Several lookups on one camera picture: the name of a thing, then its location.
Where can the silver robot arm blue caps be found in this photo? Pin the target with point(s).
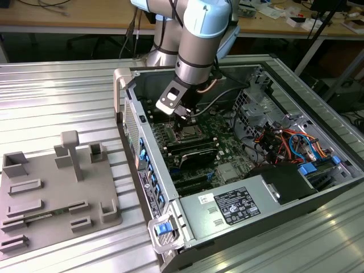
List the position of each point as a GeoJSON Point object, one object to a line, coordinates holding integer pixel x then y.
{"type": "Point", "coordinates": [196, 51]}

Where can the CPU socket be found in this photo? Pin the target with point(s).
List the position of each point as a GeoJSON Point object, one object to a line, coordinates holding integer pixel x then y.
{"type": "Point", "coordinates": [172, 133]}

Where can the black RAM slot bank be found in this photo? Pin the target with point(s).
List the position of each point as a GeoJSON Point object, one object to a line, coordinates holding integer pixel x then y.
{"type": "Point", "coordinates": [193, 145]}
{"type": "Point", "coordinates": [153, 113]}

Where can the black expansion slot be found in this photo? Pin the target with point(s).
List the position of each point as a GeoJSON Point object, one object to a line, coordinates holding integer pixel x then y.
{"type": "Point", "coordinates": [190, 179]}
{"type": "Point", "coordinates": [196, 188]}

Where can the open grey PC case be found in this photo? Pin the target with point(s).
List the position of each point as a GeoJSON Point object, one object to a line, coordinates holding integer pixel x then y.
{"type": "Point", "coordinates": [150, 88]}

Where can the green motherboard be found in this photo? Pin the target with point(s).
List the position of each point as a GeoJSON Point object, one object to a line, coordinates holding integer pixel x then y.
{"type": "Point", "coordinates": [227, 148]}

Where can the silver perforated drive cage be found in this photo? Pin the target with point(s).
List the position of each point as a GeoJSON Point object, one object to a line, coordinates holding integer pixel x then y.
{"type": "Point", "coordinates": [256, 113]}

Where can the silver chipset heatsink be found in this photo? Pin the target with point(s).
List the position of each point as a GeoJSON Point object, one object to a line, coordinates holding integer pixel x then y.
{"type": "Point", "coordinates": [229, 173]}

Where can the small green circuit board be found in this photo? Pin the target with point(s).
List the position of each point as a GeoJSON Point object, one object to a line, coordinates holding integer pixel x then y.
{"type": "Point", "coordinates": [247, 12]}

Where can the black office chair base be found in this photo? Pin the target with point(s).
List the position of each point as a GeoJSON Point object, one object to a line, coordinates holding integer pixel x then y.
{"type": "Point", "coordinates": [98, 40]}

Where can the white paper sheet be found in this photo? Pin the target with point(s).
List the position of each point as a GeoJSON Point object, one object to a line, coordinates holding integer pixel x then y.
{"type": "Point", "coordinates": [270, 11]}

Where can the grey power supply unit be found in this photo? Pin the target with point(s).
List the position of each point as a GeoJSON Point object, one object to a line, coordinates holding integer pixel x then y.
{"type": "Point", "coordinates": [199, 221]}

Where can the black plastic air shroud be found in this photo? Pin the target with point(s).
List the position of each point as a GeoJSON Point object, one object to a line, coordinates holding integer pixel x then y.
{"type": "Point", "coordinates": [287, 182]}

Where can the small white box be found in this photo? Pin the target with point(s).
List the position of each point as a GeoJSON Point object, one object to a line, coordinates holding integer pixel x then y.
{"type": "Point", "coordinates": [297, 21]}

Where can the blue disk carrier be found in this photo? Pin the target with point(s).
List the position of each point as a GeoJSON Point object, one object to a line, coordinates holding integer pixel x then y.
{"type": "Point", "coordinates": [308, 168]}

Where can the blue case latch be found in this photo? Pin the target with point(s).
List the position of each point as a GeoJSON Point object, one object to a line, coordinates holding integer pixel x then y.
{"type": "Point", "coordinates": [162, 229]}

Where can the long wooden desk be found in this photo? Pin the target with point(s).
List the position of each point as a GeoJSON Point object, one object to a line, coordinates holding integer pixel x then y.
{"type": "Point", "coordinates": [85, 17]}

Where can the black computer tower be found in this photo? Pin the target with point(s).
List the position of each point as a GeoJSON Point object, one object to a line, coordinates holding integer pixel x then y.
{"type": "Point", "coordinates": [345, 98]}

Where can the black monitor foot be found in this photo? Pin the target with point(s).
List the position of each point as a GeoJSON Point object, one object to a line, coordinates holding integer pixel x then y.
{"type": "Point", "coordinates": [327, 4]}

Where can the grey parts rack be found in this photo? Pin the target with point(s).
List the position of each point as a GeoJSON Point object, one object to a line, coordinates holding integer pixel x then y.
{"type": "Point", "coordinates": [57, 187]}

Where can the green RAM stick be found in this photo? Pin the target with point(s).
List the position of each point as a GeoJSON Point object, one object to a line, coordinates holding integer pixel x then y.
{"type": "Point", "coordinates": [60, 211]}

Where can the white tray with brown item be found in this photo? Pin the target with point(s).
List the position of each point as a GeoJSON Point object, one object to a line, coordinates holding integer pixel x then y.
{"type": "Point", "coordinates": [355, 25]}

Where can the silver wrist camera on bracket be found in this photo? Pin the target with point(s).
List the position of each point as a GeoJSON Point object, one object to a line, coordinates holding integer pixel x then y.
{"type": "Point", "coordinates": [170, 96]}

